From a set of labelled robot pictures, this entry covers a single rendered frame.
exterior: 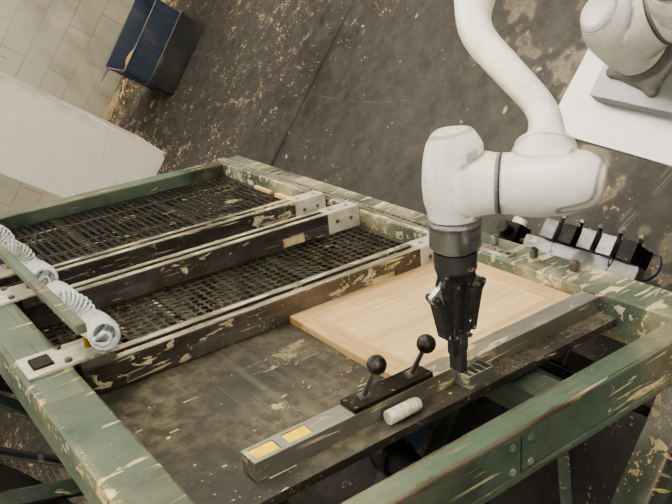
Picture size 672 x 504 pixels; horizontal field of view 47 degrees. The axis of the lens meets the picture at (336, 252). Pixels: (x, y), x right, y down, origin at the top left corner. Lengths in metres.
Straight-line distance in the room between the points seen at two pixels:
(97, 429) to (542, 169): 0.88
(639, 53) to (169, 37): 4.50
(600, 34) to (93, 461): 1.49
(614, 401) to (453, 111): 2.39
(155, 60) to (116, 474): 4.98
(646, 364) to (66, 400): 1.14
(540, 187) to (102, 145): 4.70
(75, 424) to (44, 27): 5.64
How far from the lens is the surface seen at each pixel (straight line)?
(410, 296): 2.00
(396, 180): 3.87
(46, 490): 2.15
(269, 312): 1.91
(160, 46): 6.13
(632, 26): 2.08
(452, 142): 1.26
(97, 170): 5.76
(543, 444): 1.51
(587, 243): 2.18
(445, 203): 1.28
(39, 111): 5.56
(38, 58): 6.96
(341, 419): 1.49
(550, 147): 1.28
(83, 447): 1.44
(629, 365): 1.65
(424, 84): 4.04
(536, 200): 1.26
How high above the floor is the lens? 2.55
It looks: 40 degrees down
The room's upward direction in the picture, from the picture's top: 66 degrees counter-clockwise
